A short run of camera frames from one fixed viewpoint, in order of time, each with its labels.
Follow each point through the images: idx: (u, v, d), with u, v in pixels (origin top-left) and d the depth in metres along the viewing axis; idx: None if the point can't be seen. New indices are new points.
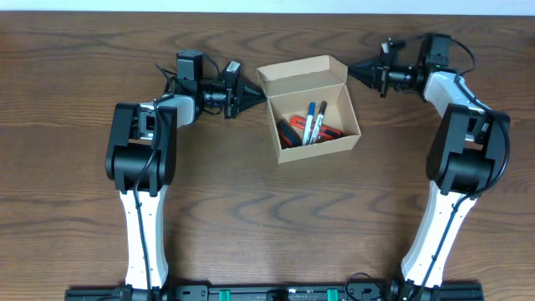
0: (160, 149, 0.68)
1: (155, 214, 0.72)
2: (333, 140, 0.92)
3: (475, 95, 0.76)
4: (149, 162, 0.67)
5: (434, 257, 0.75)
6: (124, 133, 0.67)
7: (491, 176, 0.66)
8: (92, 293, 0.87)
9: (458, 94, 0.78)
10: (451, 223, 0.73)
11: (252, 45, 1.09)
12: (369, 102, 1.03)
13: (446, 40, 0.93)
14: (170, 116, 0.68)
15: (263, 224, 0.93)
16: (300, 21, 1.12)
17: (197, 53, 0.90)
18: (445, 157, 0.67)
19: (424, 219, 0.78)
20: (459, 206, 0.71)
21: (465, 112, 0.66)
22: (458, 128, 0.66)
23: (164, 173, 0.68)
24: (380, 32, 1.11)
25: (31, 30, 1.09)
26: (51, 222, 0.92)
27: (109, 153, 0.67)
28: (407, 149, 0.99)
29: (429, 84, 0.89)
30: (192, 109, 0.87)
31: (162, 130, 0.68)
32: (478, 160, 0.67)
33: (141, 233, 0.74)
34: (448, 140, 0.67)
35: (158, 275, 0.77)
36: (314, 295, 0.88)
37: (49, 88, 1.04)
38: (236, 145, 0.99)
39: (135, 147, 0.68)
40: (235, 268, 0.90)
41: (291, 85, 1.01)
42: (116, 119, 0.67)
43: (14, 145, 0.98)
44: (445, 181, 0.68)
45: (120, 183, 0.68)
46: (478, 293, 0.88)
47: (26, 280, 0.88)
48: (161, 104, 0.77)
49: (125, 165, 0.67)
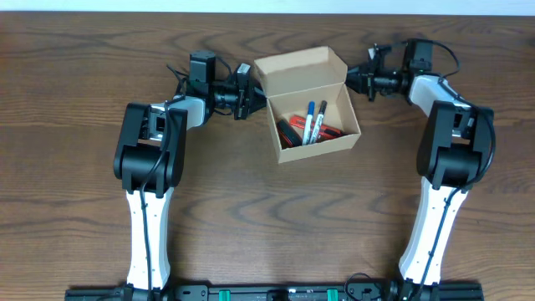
0: (169, 151, 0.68)
1: (160, 215, 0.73)
2: (333, 140, 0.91)
3: (459, 94, 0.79)
4: (160, 163, 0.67)
5: (430, 252, 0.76)
6: (133, 134, 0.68)
7: (480, 168, 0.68)
8: (91, 293, 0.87)
9: (442, 93, 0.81)
10: (445, 217, 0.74)
11: (252, 45, 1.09)
12: (369, 102, 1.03)
13: (430, 45, 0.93)
14: (180, 119, 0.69)
15: (263, 224, 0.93)
16: (300, 21, 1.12)
17: (211, 54, 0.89)
18: (435, 153, 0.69)
19: (417, 217, 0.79)
20: (451, 199, 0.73)
21: (450, 108, 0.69)
22: (444, 124, 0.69)
23: (170, 175, 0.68)
24: (380, 32, 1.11)
25: (32, 30, 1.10)
26: (50, 221, 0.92)
27: (119, 153, 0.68)
28: (407, 150, 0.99)
29: (414, 89, 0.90)
30: (202, 111, 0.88)
31: (173, 132, 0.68)
32: (467, 154, 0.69)
33: (145, 233, 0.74)
34: (437, 135, 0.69)
35: (159, 275, 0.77)
36: (314, 295, 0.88)
37: (49, 87, 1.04)
38: (237, 145, 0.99)
39: (145, 147, 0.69)
40: (235, 268, 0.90)
41: (291, 80, 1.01)
42: (125, 120, 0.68)
43: (13, 145, 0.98)
44: (435, 176, 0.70)
45: (129, 183, 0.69)
46: (478, 293, 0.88)
47: (25, 280, 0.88)
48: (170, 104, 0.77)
49: (135, 165, 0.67)
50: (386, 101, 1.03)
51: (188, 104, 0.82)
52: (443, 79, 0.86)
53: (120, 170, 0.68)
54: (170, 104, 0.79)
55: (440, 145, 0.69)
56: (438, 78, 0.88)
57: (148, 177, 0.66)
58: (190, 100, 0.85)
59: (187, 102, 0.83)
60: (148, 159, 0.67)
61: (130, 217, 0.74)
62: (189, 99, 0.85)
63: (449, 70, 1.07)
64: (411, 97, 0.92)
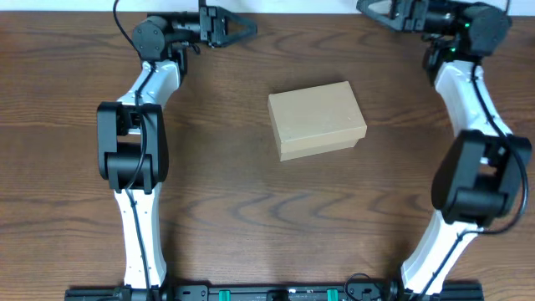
0: (150, 148, 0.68)
1: (150, 211, 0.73)
2: (338, 132, 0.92)
3: (494, 113, 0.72)
4: (145, 160, 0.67)
5: (435, 273, 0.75)
6: (111, 139, 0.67)
7: (502, 209, 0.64)
8: (91, 293, 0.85)
9: (473, 102, 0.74)
10: (455, 248, 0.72)
11: (252, 45, 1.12)
12: (369, 102, 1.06)
13: (494, 40, 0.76)
14: (155, 117, 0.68)
15: (263, 224, 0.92)
16: (298, 22, 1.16)
17: (155, 33, 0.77)
18: (452, 190, 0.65)
19: (426, 235, 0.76)
20: (463, 235, 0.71)
21: (476, 141, 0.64)
22: (468, 160, 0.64)
23: (157, 171, 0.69)
24: (380, 33, 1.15)
25: (33, 30, 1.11)
26: (48, 222, 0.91)
27: (102, 155, 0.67)
28: (406, 150, 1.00)
29: (440, 77, 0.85)
30: (175, 77, 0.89)
31: (150, 131, 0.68)
32: (491, 192, 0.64)
33: (139, 233, 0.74)
34: (457, 173, 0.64)
35: (157, 274, 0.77)
36: (314, 295, 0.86)
37: (48, 86, 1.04)
38: (236, 145, 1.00)
39: (127, 146, 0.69)
40: (235, 268, 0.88)
41: (306, 107, 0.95)
42: (99, 128, 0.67)
43: (12, 144, 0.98)
44: (451, 213, 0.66)
45: (116, 183, 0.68)
46: (478, 293, 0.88)
47: (20, 282, 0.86)
48: (140, 92, 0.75)
49: (121, 165, 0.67)
50: (385, 101, 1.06)
51: (155, 82, 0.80)
52: (477, 77, 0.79)
53: (106, 170, 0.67)
54: (138, 89, 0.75)
55: (460, 185, 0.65)
56: (471, 70, 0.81)
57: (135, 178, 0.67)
58: (155, 74, 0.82)
59: (155, 78, 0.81)
60: (132, 160, 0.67)
61: (122, 218, 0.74)
62: (158, 71, 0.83)
63: None
64: (435, 85, 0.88)
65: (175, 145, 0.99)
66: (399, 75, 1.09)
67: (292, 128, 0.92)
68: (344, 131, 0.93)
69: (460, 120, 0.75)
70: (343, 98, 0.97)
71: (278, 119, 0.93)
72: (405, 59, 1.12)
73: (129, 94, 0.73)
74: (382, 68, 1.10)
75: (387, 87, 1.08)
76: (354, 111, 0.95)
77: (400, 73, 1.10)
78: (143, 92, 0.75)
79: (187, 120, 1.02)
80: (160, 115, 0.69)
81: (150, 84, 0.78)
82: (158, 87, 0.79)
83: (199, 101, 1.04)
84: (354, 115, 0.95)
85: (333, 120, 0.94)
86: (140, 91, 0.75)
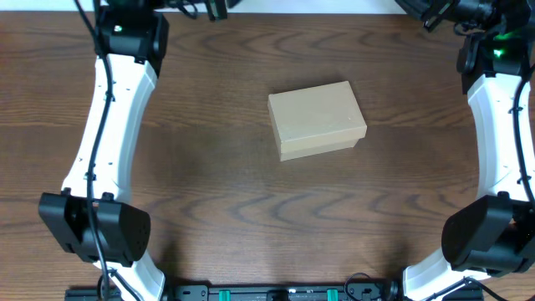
0: (115, 242, 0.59)
1: (129, 270, 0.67)
2: (338, 132, 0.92)
3: (531, 174, 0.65)
4: (113, 248, 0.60)
5: (436, 294, 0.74)
6: (68, 235, 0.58)
7: (514, 269, 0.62)
8: (91, 293, 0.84)
9: (509, 150, 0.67)
10: (461, 281, 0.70)
11: (252, 44, 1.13)
12: (369, 102, 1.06)
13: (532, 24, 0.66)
14: (113, 216, 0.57)
15: (263, 224, 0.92)
16: (298, 22, 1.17)
17: None
18: (465, 252, 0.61)
19: (436, 259, 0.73)
20: (471, 275, 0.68)
21: (501, 219, 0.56)
22: (486, 233, 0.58)
23: (131, 256, 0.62)
24: (379, 33, 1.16)
25: (33, 30, 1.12)
26: None
27: (65, 242, 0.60)
28: (405, 149, 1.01)
29: (473, 89, 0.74)
30: (150, 74, 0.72)
31: (110, 231, 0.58)
32: (507, 256, 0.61)
33: (124, 283, 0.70)
34: (473, 242, 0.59)
35: (152, 293, 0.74)
36: (314, 295, 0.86)
37: (49, 85, 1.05)
38: (238, 145, 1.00)
39: (89, 232, 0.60)
40: (235, 268, 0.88)
41: (308, 108, 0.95)
42: (52, 226, 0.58)
43: (12, 143, 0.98)
44: (461, 267, 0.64)
45: (86, 257, 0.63)
46: (477, 293, 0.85)
47: (19, 280, 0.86)
48: (95, 163, 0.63)
49: (87, 248, 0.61)
50: (385, 101, 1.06)
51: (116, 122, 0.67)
52: (520, 109, 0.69)
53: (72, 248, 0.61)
54: (91, 156, 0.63)
55: (476, 251, 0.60)
56: (512, 101, 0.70)
57: (103, 269, 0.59)
58: (113, 109, 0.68)
59: (113, 118, 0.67)
60: (96, 249, 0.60)
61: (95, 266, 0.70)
62: (116, 99, 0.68)
63: (439, 70, 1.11)
64: (467, 98, 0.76)
65: (175, 145, 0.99)
66: (399, 75, 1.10)
67: (292, 129, 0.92)
68: (346, 132, 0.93)
69: (487, 171, 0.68)
70: (344, 98, 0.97)
71: (279, 119, 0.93)
72: (404, 59, 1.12)
73: (80, 176, 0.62)
74: (382, 68, 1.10)
75: (387, 86, 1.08)
76: (354, 110, 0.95)
77: (400, 72, 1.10)
78: (99, 156, 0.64)
79: (187, 119, 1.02)
80: (119, 220, 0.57)
81: (109, 135, 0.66)
82: (121, 135, 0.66)
83: (199, 100, 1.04)
84: (354, 115, 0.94)
85: (334, 120, 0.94)
86: (94, 161, 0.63)
